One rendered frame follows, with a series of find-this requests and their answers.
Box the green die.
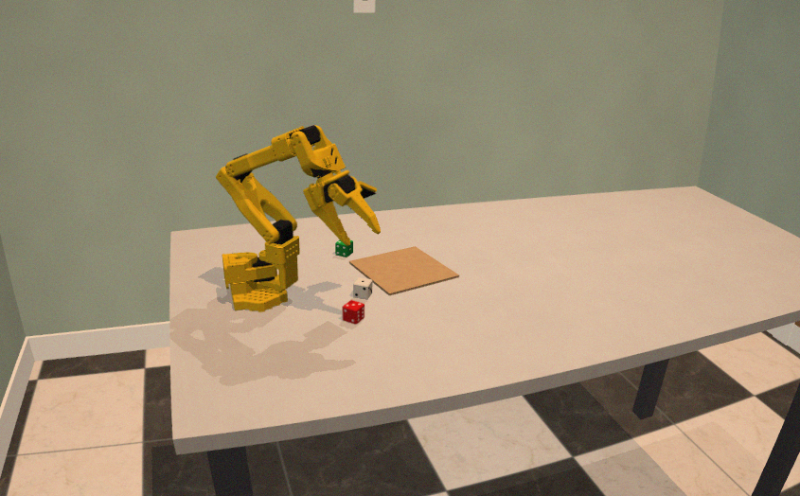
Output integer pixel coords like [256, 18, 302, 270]
[335, 240, 353, 257]

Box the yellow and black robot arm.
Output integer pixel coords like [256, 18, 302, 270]
[216, 125, 345, 312]

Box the tan flat mat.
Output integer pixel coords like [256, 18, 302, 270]
[349, 246, 459, 295]

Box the red die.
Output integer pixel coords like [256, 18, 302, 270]
[343, 300, 364, 325]

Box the white die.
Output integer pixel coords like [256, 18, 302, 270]
[353, 277, 373, 299]

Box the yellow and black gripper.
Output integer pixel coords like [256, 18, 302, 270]
[303, 170, 381, 246]

